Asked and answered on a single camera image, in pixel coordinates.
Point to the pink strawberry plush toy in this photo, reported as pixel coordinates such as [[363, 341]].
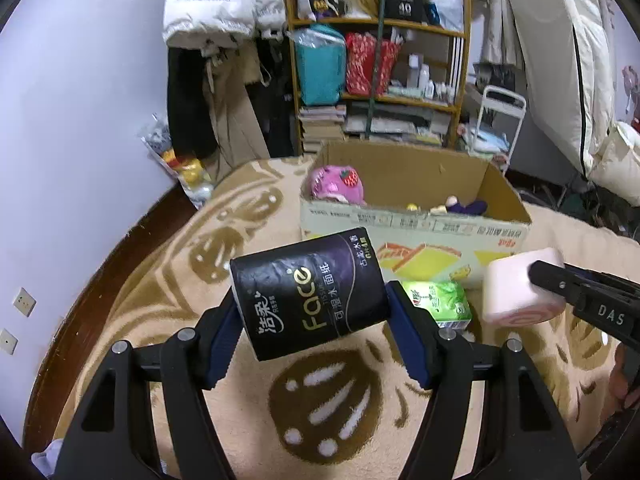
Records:
[[332, 185]]

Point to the lavender-haired plush doll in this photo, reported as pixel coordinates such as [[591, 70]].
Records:
[[470, 206]]

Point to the white folding stool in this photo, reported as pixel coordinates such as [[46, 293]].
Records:
[[500, 92]]

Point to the white curtain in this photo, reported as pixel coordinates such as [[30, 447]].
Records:
[[495, 10]]

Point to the printed cardboard box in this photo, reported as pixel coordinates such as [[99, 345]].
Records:
[[350, 220]]

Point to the lavender cloth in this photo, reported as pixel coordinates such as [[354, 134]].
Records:
[[45, 462]]

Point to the teal shopping bag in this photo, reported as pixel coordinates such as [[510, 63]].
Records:
[[320, 75]]

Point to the red gift bag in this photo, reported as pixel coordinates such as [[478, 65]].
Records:
[[362, 65]]

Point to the person's right hand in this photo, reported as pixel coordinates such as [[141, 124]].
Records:
[[627, 370]]

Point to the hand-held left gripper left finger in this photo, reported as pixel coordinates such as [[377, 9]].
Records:
[[222, 345]]

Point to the black box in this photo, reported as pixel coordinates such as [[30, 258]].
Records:
[[405, 2]]

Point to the black coat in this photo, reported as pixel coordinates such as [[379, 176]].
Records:
[[187, 110]]

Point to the white puffer jacket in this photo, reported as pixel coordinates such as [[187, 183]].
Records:
[[200, 10]]

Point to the wooden shelf unit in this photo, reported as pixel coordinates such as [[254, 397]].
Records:
[[340, 21]]

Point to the stack of books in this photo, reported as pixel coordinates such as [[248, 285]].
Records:
[[320, 125]]

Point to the clear bag of toys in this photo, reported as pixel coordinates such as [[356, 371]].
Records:
[[190, 170]]

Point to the green pole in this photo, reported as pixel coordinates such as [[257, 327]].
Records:
[[377, 60]]

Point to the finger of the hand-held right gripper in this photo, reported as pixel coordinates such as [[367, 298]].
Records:
[[550, 277]]

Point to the pink roll cake plush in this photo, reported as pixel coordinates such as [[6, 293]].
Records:
[[510, 285]]

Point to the row of small bottles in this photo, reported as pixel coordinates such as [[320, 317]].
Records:
[[425, 80]]

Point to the green tissue packet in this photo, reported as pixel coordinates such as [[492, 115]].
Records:
[[440, 300]]

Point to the white wall outlet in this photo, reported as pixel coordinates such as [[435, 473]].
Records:
[[23, 301], [7, 341]]

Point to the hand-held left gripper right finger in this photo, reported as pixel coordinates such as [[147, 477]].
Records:
[[412, 345]]

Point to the black tissue packet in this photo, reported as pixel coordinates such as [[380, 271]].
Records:
[[310, 290]]

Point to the beige coat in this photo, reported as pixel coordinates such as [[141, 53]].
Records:
[[235, 120]]

